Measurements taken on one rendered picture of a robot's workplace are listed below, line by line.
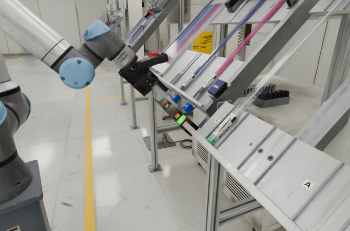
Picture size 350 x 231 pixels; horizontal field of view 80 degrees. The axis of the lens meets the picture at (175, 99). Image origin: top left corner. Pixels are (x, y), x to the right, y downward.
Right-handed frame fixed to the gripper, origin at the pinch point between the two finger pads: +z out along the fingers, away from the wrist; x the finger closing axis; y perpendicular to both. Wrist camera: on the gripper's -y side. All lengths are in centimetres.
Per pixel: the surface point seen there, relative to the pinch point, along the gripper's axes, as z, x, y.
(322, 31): 123, -83, -158
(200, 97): 2.8, 12.3, -5.4
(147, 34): 4, -124, -30
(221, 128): -5.1, 38.0, -0.3
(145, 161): 53, -62, 48
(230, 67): 2.8, 14.0, -19.4
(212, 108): 2.9, 21.0, -4.4
